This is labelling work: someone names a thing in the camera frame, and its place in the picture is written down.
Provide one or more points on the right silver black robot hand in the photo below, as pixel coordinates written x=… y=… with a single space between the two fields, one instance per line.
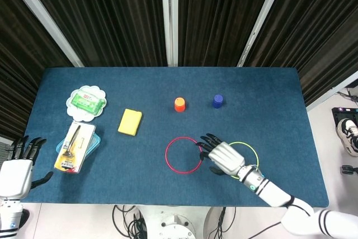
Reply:
x=226 y=158

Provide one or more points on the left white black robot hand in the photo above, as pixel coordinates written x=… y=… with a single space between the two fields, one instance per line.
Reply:
x=14 y=174

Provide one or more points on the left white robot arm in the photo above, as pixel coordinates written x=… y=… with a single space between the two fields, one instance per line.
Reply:
x=8 y=216

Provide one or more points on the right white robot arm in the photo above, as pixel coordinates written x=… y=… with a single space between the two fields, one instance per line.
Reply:
x=274 y=194

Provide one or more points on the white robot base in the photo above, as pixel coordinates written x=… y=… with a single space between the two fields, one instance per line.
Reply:
x=176 y=222

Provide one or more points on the blue plastic cup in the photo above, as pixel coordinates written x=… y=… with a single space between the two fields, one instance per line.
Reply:
x=218 y=102

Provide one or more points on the orange cup with yellow base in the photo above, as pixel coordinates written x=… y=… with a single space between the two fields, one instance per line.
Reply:
x=179 y=105

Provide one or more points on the clear container with blue lid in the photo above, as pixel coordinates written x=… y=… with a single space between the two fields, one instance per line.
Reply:
x=94 y=144

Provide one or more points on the blue felt table cloth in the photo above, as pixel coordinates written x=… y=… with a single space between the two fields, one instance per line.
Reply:
x=140 y=166

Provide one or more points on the white flower-shaped plate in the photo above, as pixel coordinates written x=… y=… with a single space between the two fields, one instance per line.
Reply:
x=81 y=114

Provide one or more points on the yellow sponge with green base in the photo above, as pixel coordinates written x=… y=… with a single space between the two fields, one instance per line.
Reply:
x=130 y=122

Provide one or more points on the green snack packet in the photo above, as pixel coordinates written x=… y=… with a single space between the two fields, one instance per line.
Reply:
x=86 y=101

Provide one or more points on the dark ribbed partition panel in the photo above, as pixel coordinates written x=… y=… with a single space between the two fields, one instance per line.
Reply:
x=218 y=18
x=19 y=68
x=316 y=34
x=106 y=18

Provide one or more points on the black floor device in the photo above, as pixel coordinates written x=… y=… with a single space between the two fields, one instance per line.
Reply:
x=339 y=113

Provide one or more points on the black caster wheel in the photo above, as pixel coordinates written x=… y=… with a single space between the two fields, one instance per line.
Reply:
x=348 y=169

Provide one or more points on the white black sneaker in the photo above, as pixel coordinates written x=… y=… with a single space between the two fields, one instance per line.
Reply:
x=348 y=135

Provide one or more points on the white partition frame post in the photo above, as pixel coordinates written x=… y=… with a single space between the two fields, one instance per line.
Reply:
x=332 y=93
x=263 y=18
x=44 y=18
x=169 y=18

